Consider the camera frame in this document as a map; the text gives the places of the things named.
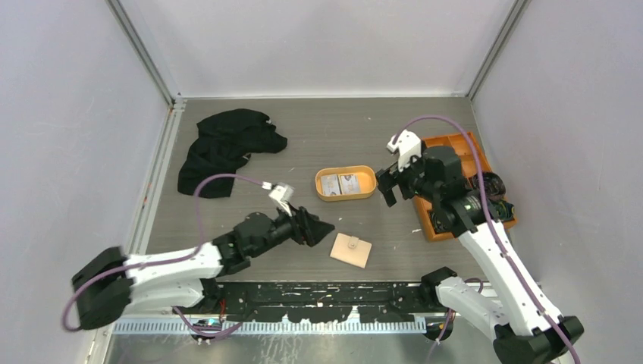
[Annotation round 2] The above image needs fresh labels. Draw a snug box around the aluminium front rail frame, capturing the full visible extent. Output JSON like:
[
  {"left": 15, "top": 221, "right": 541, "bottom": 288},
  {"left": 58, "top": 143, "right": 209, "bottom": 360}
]
[{"left": 93, "top": 284, "right": 551, "bottom": 337}]

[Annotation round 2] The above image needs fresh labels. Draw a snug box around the black cloth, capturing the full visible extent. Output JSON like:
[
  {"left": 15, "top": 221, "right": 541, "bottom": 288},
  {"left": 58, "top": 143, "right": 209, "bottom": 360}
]
[{"left": 177, "top": 108, "right": 288, "bottom": 195}]

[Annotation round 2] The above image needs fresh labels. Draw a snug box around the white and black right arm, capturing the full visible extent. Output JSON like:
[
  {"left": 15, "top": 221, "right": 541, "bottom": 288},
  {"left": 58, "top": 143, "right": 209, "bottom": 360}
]
[{"left": 376, "top": 143, "right": 584, "bottom": 363}]

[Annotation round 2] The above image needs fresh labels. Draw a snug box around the credit card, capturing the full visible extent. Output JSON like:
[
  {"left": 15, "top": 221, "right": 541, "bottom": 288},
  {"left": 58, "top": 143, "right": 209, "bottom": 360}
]
[
  {"left": 319, "top": 174, "right": 342, "bottom": 196},
  {"left": 338, "top": 174, "right": 361, "bottom": 195}
]

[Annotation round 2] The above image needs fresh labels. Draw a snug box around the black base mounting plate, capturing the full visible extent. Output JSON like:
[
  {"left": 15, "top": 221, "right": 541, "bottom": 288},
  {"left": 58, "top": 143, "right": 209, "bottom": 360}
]
[{"left": 180, "top": 281, "right": 447, "bottom": 324}]

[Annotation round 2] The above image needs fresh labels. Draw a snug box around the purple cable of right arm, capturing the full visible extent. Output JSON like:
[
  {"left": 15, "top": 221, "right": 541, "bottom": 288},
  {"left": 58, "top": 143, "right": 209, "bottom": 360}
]
[{"left": 391, "top": 115, "right": 582, "bottom": 364}]

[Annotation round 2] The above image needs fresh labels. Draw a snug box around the yellow oval tray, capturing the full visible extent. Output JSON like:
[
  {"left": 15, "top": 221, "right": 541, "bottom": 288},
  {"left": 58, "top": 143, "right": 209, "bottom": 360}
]
[{"left": 315, "top": 165, "right": 377, "bottom": 202}]

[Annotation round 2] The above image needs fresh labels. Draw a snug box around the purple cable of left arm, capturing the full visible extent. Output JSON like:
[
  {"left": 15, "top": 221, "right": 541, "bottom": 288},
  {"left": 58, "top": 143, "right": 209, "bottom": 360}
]
[{"left": 61, "top": 174, "right": 272, "bottom": 344}]

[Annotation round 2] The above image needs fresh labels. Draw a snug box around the orange compartment tray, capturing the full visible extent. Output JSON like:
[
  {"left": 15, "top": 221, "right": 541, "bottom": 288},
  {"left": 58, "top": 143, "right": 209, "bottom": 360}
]
[{"left": 412, "top": 131, "right": 518, "bottom": 243}]

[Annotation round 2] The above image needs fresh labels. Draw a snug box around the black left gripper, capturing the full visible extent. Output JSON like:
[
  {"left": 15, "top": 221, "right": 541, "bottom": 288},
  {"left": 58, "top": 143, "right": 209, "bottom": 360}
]
[{"left": 249, "top": 199, "right": 333, "bottom": 257}]

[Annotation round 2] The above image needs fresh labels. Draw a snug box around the green patterned rolled tie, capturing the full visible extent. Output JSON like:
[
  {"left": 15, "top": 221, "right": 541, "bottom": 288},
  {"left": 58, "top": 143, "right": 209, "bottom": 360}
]
[
  {"left": 492, "top": 199, "right": 515, "bottom": 223},
  {"left": 428, "top": 210, "right": 453, "bottom": 235}
]

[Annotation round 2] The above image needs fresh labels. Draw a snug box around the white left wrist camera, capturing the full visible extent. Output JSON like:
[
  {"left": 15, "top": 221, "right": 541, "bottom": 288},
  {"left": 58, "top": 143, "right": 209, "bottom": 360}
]
[{"left": 262, "top": 181, "right": 294, "bottom": 217}]

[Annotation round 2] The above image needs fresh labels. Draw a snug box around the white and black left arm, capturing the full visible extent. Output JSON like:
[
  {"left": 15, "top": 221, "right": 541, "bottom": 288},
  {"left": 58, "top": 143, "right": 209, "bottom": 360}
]
[{"left": 71, "top": 207, "right": 334, "bottom": 331}]

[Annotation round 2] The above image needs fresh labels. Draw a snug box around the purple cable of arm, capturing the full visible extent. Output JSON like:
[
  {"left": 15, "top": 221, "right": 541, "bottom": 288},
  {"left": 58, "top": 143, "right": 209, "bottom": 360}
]
[
  {"left": 391, "top": 115, "right": 582, "bottom": 364},
  {"left": 61, "top": 174, "right": 272, "bottom": 344}
]

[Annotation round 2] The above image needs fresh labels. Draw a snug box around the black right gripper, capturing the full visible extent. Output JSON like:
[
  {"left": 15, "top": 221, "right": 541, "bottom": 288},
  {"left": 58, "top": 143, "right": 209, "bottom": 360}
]
[{"left": 375, "top": 147, "right": 441, "bottom": 206}]

